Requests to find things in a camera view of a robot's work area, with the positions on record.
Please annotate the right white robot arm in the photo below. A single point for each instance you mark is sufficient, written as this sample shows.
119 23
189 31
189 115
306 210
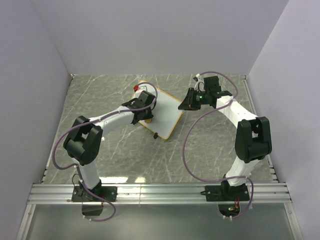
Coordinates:
253 135

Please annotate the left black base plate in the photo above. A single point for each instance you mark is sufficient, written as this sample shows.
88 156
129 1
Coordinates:
108 193

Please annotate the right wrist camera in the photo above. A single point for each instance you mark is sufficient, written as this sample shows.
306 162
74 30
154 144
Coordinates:
207 84

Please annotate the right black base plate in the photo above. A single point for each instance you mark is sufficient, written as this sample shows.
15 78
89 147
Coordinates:
218 193

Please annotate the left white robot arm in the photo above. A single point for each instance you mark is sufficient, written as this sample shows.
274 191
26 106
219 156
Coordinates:
83 141

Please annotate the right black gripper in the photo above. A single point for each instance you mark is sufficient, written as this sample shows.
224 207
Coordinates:
188 103

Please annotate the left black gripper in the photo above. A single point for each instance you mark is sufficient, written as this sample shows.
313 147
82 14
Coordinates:
149 115

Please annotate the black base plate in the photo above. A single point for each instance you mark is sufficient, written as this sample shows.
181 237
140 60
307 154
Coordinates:
218 193
108 193

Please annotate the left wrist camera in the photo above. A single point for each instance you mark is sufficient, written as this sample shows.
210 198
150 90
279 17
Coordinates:
143 96

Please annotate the yellow bone-shaped eraser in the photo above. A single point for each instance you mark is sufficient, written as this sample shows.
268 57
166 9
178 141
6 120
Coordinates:
148 121

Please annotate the aluminium mounting rail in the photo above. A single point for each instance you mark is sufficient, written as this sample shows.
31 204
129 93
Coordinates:
155 194

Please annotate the yellow framed whiteboard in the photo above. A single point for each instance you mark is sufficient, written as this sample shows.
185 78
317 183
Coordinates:
165 115

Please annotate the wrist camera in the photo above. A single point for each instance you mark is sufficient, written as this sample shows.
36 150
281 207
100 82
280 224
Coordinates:
143 96
207 84

